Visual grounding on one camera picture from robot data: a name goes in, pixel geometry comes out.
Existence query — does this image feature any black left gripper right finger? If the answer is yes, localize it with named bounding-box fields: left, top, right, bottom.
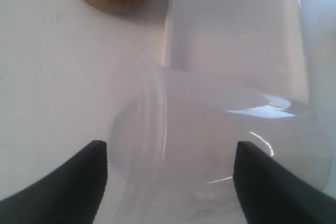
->
left=233, top=142, right=335, bottom=223

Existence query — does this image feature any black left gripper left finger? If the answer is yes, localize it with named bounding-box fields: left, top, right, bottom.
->
left=1, top=140, right=108, bottom=223

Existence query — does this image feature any translucent plastic measuring cup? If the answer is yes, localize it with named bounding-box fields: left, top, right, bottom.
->
left=108, top=58, right=333, bottom=223

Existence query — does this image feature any white rectangular tray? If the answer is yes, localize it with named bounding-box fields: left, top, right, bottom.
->
left=162, top=0, right=335, bottom=103

